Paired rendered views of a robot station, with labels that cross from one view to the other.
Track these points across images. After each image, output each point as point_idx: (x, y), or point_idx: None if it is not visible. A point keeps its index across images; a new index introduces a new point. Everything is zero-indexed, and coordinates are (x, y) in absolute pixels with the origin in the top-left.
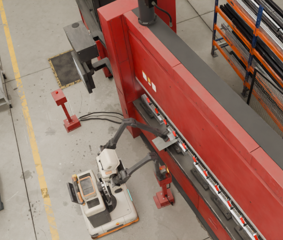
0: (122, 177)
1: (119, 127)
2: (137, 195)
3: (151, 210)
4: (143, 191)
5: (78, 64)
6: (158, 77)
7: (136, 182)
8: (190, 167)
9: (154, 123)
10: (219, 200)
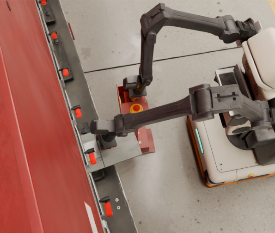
0: (233, 18)
1: (247, 102)
2: (181, 161)
3: (161, 128)
4: (169, 166)
5: None
6: (52, 141)
7: (180, 187)
8: (70, 86)
9: (121, 231)
10: (43, 11)
